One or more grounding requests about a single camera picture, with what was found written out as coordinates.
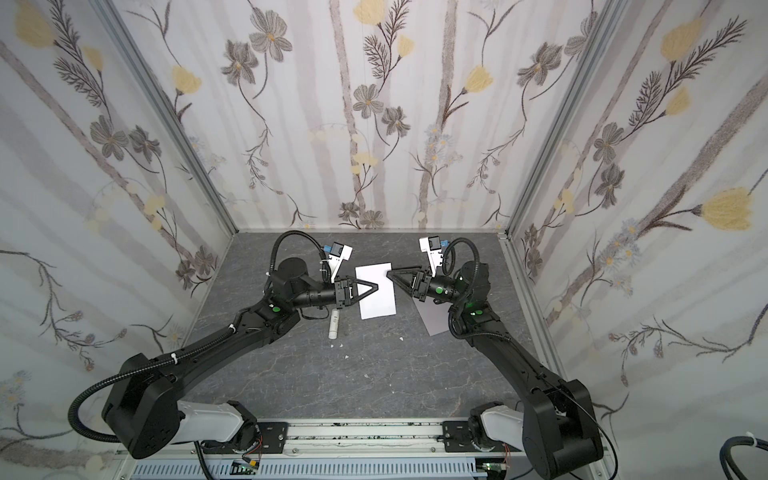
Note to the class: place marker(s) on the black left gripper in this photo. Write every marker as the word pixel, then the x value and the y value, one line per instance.
pixel 345 291

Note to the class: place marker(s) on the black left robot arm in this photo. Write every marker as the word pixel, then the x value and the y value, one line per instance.
pixel 146 409

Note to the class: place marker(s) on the blue bordered letter paper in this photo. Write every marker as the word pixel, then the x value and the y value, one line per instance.
pixel 376 290

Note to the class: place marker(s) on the white slotted cable duct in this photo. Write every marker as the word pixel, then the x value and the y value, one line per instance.
pixel 381 468

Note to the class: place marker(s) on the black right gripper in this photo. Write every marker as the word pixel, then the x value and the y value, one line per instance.
pixel 420 285

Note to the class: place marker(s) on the black cable bundle corner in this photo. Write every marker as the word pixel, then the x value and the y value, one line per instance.
pixel 744 457

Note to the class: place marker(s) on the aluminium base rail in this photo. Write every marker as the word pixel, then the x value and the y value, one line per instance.
pixel 360 438

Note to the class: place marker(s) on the white glue stick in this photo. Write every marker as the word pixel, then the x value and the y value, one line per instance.
pixel 334 324

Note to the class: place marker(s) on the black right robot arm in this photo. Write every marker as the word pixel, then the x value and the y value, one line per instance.
pixel 556 428

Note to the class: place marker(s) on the grey paper envelope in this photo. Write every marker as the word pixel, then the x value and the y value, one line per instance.
pixel 433 315

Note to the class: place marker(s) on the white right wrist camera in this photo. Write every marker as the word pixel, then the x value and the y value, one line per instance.
pixel 433 247

